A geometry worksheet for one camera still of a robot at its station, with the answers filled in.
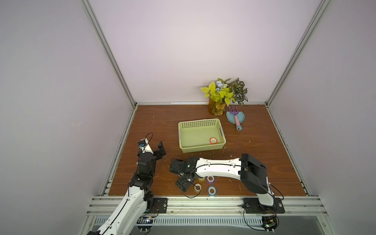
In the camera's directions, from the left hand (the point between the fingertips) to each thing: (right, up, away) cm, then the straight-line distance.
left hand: (156, 143), depth 82 cm
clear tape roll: (+24, -24, -3) cm, 34 cm away
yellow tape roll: (+27, -20, -1) cm, 34 cm away
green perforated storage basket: (+27, +2, +20) cm, 34 cm away
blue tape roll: (+32, -25, -5) cm, 41 cm away
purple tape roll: (+32, -20, -1) cm, 38 cm away
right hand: (+16, -20, -3) cm, 26 cm away
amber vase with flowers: (+41, +31, +10) cm, 52 cm away
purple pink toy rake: (+55, +8, +20) cm, 59 cm away
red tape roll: (+36, -1, +15) cm, 39 cm away
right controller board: (+59, -37, -13) cm, 71 cm away
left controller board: (-3, -37, -10) cm, 39 cm away
